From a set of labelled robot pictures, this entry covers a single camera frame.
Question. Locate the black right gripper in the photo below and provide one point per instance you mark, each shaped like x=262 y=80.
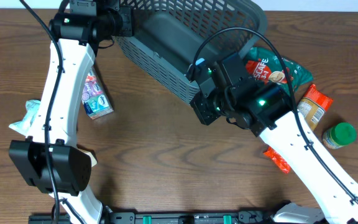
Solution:
x=204 y=109

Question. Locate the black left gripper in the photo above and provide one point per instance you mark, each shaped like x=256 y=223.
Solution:
x=125 y=20

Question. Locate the green Nescafe coffee bag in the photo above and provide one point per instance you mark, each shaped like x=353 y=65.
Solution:
x=264 y=65

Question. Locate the grey plastic basket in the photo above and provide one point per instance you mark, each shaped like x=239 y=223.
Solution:
x=167 y=34

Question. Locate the Kleenex tissue multipack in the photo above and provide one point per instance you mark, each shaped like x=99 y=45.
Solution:
x=94 y=98

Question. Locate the mint green wipes packet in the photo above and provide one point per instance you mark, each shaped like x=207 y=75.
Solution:
x=23 y=126

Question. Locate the beige paper snack bag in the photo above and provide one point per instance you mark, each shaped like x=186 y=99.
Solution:
x=91 y=155

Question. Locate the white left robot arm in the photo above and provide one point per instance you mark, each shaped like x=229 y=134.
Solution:
x=48 y=158

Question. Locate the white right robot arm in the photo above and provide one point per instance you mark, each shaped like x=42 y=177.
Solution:
x=271 y=116

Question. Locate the orange noodle packet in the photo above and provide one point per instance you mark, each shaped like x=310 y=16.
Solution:
x=313 y=105

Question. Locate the green lid jar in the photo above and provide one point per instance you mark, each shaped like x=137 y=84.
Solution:
x=339 y=136

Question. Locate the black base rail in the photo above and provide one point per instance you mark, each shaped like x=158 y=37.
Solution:
x=185 y=218

